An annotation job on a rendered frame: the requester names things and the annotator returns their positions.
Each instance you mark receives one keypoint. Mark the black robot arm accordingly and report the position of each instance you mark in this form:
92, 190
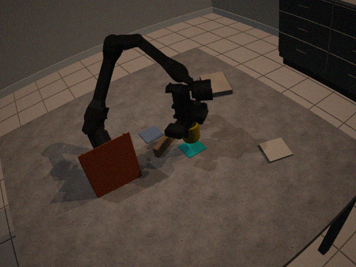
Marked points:
96, 112

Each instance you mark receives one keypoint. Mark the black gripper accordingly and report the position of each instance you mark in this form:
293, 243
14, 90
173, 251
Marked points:
180, 128

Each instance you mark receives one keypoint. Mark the tan flat square tile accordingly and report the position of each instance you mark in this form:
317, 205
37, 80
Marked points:
275, 149

